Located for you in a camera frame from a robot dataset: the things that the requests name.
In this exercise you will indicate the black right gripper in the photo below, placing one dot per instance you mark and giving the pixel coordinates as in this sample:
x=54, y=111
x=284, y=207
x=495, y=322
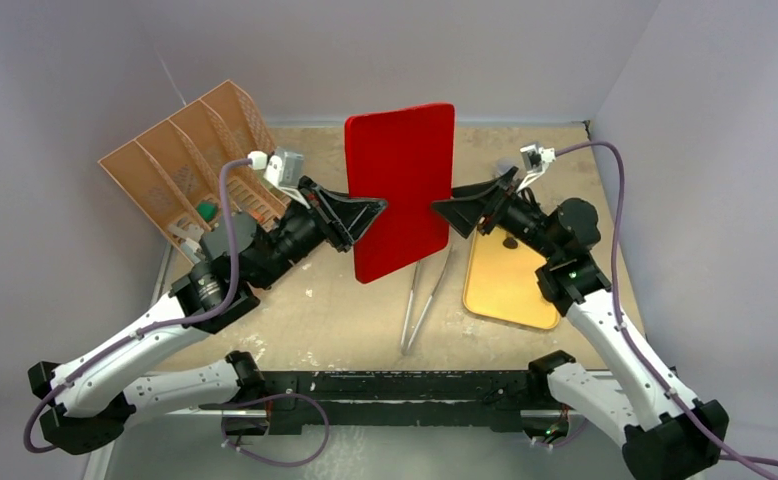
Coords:
x=492, y=206

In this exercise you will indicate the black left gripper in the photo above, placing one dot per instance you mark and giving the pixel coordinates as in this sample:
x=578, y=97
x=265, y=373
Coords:
x=341, y=219

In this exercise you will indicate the red box lid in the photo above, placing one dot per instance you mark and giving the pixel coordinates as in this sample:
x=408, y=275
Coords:
x=405, y=157

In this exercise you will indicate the metal slotted tongs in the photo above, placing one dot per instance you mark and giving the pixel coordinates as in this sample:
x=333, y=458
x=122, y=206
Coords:
x=420, y=301

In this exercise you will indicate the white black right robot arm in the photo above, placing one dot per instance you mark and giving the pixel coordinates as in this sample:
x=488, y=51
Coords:
x=664, y=431

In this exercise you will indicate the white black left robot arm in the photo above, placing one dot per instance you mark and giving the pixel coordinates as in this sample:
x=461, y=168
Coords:
x=89, y=402

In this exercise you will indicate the small clear plastic cup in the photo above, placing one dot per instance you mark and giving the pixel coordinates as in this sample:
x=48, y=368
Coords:
x=502, y=166

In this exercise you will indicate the yellow plastic tray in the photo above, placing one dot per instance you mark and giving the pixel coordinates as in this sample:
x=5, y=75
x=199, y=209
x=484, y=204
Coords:
x=501, y=283

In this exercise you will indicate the green block in organizer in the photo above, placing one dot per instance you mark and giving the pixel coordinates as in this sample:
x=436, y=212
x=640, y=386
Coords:
x=208, y=211

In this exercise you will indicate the peach plastic file organizer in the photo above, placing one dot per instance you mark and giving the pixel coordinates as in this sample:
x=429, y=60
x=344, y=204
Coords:
x=168, y=169

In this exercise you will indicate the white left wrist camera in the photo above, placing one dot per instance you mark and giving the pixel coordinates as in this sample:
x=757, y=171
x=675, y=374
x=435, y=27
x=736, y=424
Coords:
x=281, y=168

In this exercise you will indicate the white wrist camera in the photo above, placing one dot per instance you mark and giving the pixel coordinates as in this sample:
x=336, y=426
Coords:
x=535, y=160
x=281, y=168

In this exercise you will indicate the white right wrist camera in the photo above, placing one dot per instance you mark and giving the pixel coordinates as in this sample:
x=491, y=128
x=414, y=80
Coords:
x=535, y=160

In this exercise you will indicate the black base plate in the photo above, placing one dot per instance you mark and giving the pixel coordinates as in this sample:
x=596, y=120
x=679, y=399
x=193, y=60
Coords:
x=500, y=400

